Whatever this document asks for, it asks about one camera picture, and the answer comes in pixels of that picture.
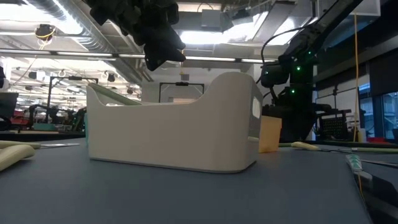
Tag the long ceiling light bar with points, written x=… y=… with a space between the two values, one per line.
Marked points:
x=217 y=58

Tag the red box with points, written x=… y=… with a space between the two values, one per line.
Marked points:
x=377 y=140

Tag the black pole stand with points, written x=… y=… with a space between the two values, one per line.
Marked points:
x=335 y=99

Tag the grey ceiling box unit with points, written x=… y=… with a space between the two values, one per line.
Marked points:
x=213 y=18

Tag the green workbench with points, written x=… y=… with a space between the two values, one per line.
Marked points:
x=45 y=127

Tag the black rectangular rig frame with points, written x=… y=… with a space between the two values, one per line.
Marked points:
x=182 y=83

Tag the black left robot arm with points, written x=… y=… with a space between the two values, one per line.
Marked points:
x=99 y=7

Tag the white plastic bin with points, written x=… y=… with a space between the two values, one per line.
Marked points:
x=171 y=137

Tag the teal plastic bin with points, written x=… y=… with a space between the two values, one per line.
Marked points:
x=86 y=130

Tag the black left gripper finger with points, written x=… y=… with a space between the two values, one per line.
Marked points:
x=161 y=49

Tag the white bottle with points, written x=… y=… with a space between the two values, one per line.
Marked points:
x=362 y=135

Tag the black frame stand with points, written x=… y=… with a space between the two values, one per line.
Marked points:
x=74 y=78

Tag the black perforated cart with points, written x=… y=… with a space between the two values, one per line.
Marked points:
x=337 y=127

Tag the blue-grey table mat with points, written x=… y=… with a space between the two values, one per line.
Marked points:
x=186 y=199

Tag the small grey hanging box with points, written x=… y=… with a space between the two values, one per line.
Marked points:
x=184 y=77

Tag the orange plastic bin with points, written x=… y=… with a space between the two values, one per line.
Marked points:
x=270 y=133

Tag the glass window panel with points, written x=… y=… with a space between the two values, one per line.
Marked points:
x=390 y=115

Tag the black monitor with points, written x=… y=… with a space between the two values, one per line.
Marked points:
x=7 y=105

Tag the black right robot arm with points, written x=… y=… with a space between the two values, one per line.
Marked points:
x=326 y=25

